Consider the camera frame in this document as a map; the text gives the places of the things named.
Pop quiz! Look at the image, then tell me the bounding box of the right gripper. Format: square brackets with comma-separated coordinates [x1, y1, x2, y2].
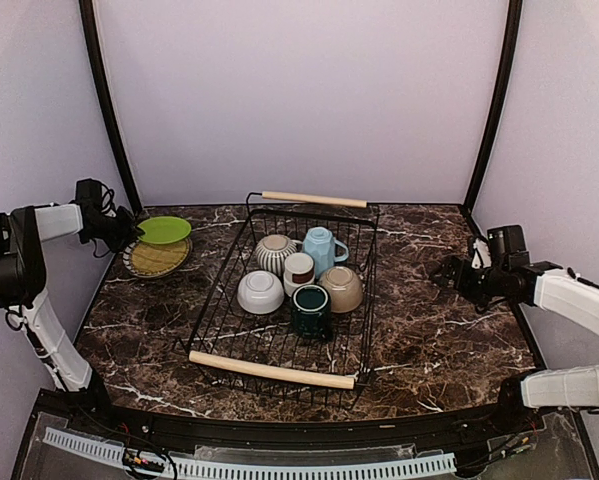
[429, 256, 508, 308]

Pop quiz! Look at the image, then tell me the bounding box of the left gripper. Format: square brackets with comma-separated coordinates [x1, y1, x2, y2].
[79, 205, 144, 252]

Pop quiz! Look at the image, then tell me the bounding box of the green plate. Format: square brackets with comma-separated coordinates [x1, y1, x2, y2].
[137, 216, 192, 245]

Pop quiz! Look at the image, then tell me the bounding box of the white black striped plate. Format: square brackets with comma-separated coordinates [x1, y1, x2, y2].
[120, 238, 194, 279]

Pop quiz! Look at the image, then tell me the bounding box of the yellow waffle pattern plate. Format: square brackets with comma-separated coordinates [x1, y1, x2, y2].
[126, 237, 192, 277]

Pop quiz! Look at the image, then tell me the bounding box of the grey patterned glass plate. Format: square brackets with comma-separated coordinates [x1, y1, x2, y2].
[122, 239, 195, 281]

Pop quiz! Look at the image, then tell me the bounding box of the light blue faceted mug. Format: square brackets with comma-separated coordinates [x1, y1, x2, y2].
[302, 226, 349, 278]

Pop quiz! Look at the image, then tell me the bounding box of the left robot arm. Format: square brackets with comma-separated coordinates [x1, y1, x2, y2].
[0, 201, 140, 436]

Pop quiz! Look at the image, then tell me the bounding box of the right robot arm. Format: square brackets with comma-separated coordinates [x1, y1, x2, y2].
[430, 256, 599, 434]

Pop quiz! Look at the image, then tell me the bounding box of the beige ceramic bowl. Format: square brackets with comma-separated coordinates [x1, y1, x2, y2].
[319, 266, 363, 313]

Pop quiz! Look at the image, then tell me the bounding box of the striped grey white bowl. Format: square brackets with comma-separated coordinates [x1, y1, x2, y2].
[255, 234, 302, 277]

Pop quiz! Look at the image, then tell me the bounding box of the white ceramic bowl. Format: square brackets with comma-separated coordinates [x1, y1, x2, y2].
[237, 270, 285, 315]

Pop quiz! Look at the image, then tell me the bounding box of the dark green mug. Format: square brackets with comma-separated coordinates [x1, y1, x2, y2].
[290, 284, 333, 342]

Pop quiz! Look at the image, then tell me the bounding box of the white cup brown band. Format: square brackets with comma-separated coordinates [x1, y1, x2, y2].
[283, 252, 315, 297]

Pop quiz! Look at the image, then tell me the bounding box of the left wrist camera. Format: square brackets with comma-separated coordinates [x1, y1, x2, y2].
[74, 178, 116, 216]

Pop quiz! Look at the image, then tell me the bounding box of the black wire dish rack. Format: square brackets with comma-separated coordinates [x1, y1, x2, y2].
[179, 192, 380, 408]

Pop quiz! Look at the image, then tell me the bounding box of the black front table rail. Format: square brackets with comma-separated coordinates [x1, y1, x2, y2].
[47, 400, 542, 452]

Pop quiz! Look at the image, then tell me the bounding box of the white slotted cable duct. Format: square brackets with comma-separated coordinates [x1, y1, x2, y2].
[43, 427, 457, 479]

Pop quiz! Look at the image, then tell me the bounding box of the black left frame post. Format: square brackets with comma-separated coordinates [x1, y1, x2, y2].
[78, 0, 143, 214]

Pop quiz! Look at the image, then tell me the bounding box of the black frame post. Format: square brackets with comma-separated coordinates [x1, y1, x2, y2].
[462, 0, 523, 216]
[78, 0, 143, 214]

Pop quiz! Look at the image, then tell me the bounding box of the black right frame post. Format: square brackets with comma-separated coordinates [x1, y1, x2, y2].
[462, 0, 523, 216]

